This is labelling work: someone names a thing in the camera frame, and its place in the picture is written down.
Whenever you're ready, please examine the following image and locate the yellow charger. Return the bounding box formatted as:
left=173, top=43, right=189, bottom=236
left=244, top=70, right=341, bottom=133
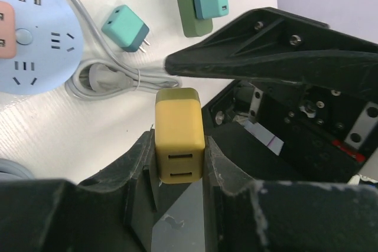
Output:
left=155, top=88, right=206, bottom=184

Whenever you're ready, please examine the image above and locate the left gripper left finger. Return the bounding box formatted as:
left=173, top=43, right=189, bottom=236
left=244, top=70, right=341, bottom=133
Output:
left=1, top=130, right=158, bottom=251

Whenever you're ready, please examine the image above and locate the round blue power strip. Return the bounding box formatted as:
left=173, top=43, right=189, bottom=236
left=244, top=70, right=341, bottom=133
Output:
left=1, top=0, right=84, bottom=95

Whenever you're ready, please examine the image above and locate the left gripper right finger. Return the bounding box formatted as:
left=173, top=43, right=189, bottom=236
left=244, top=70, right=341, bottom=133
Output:
left=203, top=138, right=377, bottom=251

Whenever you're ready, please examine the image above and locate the teal charger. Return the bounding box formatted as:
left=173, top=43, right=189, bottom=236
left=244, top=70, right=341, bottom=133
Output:
left=194, top=0, right=229, bottom=19
left=101, top=5, right=150, bottom=53

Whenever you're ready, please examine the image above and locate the green power strip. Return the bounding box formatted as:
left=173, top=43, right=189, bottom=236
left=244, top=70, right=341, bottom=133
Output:
left=177, top=0, right=213, bottom=38

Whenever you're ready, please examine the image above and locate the grey cable of white strip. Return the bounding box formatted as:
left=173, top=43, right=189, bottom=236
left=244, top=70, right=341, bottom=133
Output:
left=38, top=0, right=180, bottom=101

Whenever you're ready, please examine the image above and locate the blue coiled cable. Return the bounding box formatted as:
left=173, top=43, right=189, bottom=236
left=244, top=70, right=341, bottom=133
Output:
left=0, top=158, right=32, bottom=182

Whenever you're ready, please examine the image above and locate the pink charger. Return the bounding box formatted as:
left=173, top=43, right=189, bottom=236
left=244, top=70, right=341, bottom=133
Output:
left=0, top=1, right=17, bottom=59

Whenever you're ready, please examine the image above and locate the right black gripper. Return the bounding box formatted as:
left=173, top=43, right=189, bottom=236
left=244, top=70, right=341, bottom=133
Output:
left=165, top=8, right=377, bottom=183

